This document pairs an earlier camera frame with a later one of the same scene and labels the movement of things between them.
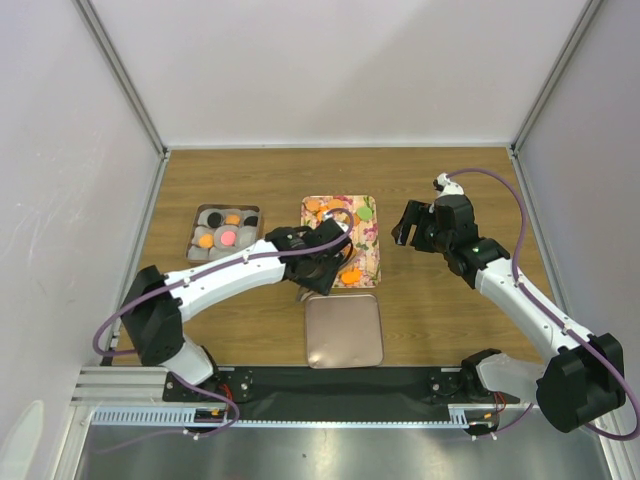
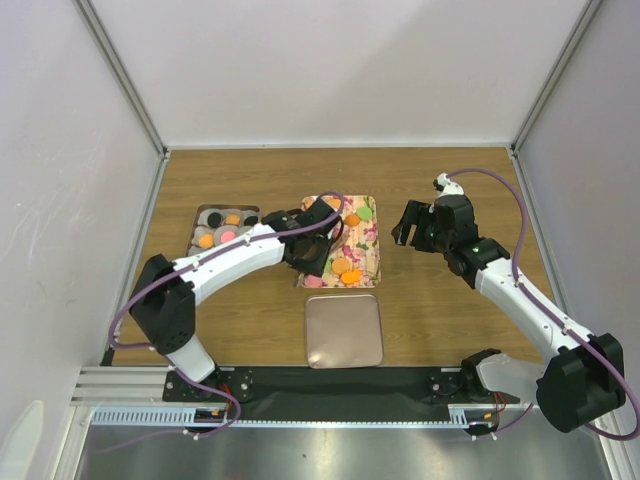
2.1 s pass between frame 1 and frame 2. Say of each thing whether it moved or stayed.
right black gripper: stayed
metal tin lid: stayed
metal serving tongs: moved
